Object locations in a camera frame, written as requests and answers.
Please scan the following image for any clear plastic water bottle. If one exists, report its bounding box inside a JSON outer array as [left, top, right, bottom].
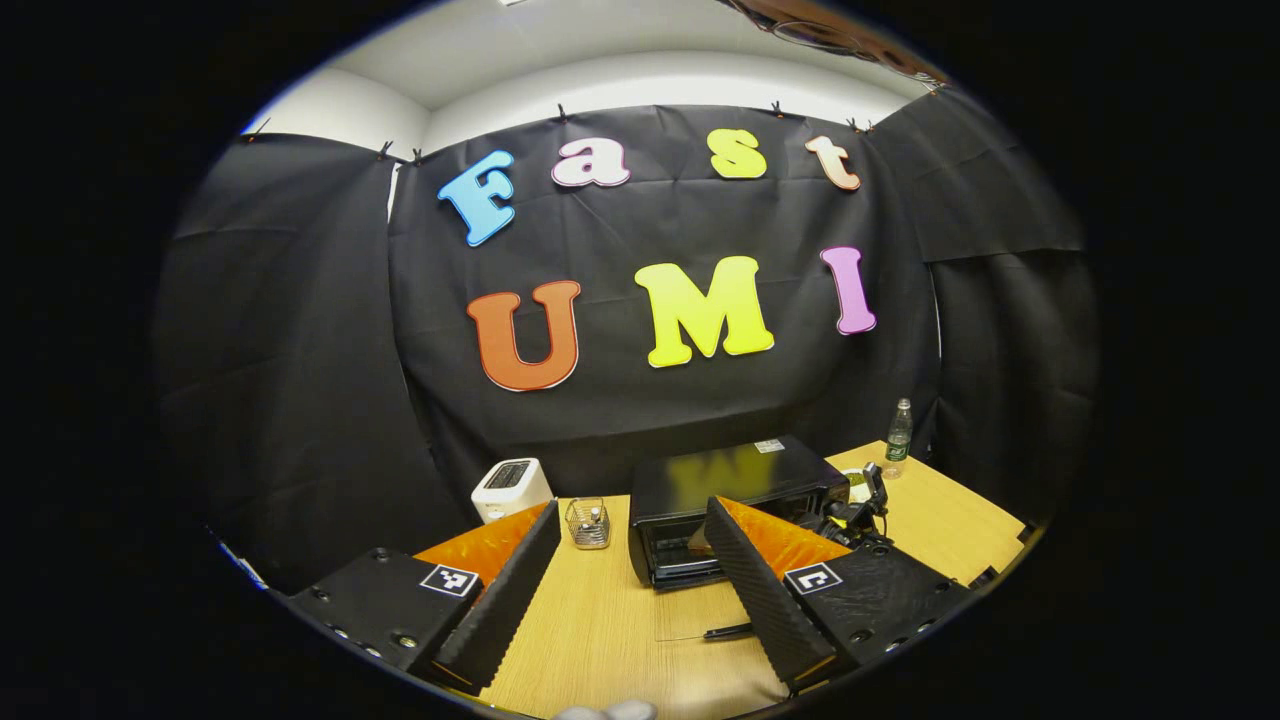
[[884, 398, 914, 479]]

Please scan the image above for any wire mesh basket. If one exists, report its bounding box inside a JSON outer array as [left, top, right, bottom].
[[565, 497, 612, 550]]

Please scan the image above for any white toaster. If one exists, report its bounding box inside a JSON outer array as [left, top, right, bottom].
[[470, 457, 554, 524]]

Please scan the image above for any black backdrop cloth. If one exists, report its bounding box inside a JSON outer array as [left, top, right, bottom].
[[152, 85, 1101, 596]]

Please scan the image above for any black electric oven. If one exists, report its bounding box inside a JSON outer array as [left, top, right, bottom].
[[628, 433, 851, 642]]

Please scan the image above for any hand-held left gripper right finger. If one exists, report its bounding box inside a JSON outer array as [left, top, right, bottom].
[[702, 495, 977, 693]]

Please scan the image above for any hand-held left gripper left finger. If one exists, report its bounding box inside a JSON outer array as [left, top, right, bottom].
[[286, 498, 563, 696]]

